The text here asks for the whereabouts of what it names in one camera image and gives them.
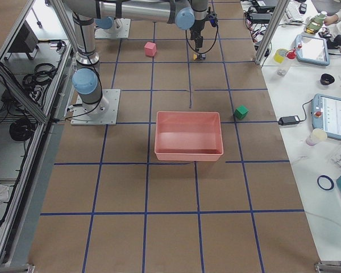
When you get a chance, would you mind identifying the yellow liquid bottle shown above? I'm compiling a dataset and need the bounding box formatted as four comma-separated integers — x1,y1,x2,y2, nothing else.
304,11,327,35

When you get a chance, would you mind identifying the blue tape ring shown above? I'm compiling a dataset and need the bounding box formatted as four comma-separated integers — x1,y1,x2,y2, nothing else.
317,175,335,191

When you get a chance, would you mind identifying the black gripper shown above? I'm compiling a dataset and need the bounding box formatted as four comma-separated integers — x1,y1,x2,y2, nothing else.
190,25,204,48

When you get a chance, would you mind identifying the clear plastic bottle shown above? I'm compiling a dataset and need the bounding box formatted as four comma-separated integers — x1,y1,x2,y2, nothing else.
277,49,296,76

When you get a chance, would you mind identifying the black power adapter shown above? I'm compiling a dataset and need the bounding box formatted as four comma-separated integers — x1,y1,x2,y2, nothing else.
278,115,301,126

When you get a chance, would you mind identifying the yellow push button switch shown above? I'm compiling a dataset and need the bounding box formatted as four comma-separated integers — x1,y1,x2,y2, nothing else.
193,53,206,61

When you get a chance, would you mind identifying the teach pendant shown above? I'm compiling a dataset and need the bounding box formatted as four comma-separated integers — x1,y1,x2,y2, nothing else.
311,94,341,140
295,34,330,66

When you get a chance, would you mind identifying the green cube near bin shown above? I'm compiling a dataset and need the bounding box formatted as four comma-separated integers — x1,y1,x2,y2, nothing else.
234,105,249,119

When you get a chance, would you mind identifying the yellow tape roll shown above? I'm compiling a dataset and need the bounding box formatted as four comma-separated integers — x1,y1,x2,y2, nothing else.
273,48,288,64

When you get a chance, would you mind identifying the aluminium frame post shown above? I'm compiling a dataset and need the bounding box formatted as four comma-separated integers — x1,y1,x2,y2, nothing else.
254,0,289,64

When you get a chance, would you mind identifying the teach pendant far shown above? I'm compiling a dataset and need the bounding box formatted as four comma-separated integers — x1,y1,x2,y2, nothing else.
295,34,330,66

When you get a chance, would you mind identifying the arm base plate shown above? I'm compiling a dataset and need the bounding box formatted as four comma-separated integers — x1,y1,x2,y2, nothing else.
94,17,131,39
70,89,120,126

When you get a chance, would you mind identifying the pink cube centre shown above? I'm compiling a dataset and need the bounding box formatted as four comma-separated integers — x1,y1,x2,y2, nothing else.
144,42,157,57

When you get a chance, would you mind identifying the black round cap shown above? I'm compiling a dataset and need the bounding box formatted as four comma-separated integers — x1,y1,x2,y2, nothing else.
320,73,335,86

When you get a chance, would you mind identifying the pink plastic bin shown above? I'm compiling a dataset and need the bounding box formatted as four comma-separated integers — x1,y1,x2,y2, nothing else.
155,111,224,162

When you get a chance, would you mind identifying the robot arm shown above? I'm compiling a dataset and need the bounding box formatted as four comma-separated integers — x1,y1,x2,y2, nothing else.
65,1,216,71

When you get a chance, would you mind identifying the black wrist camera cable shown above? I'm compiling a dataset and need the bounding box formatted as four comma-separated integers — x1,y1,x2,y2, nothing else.
185,8,219,55

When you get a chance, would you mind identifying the translucent cup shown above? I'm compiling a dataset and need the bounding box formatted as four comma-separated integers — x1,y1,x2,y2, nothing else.
305,128,327,146

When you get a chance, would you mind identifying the teach pendant near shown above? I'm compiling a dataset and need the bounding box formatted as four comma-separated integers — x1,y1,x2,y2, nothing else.
311,94,341,140

